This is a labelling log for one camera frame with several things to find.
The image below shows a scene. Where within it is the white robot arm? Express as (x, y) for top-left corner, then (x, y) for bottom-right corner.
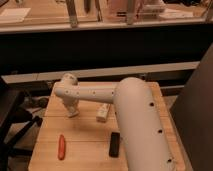
(54, 73), (175, 171)

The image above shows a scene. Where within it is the white sponge block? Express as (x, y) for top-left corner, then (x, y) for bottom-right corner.
(96, 103), (110, 122)

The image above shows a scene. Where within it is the orange carrot toy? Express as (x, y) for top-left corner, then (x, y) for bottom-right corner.
(58, 134), (66, 160)

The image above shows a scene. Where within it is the black rectangular block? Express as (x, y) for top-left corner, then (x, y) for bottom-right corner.
(109, 132), (120, 157)

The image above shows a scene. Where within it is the black office chair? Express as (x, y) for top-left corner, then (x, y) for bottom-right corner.
(0, 76), (43, 171)

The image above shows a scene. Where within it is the dark panel at right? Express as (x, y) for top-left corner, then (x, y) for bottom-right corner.
(170, 43), (213, 171)

